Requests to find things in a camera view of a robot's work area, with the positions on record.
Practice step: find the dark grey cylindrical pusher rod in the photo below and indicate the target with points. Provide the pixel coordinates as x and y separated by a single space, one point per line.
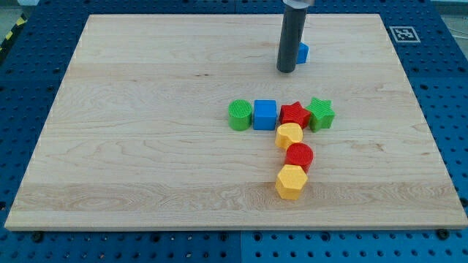
291 34

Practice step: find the green star block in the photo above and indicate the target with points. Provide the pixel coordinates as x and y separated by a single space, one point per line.
322 114

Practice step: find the light wooden board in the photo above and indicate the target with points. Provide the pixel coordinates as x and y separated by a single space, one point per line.
137 138

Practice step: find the red cylinder block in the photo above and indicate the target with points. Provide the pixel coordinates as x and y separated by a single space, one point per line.
299 154

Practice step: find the blue triangle block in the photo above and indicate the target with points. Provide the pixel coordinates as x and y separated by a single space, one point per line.
303 52

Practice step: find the blue cube block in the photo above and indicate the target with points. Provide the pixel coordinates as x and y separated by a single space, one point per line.
265 114

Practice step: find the yellow hexagon block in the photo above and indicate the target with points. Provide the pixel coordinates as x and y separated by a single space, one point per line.
290 181

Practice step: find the green cylinder block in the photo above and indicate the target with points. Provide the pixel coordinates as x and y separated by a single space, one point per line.
239 115

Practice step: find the white fiducial marker tag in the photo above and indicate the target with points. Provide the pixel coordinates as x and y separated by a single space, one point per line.
404 34

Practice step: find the red star block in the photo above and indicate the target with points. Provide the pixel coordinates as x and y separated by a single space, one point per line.
294 113

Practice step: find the yellow heart block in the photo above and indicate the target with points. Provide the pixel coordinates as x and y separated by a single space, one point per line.
288 134

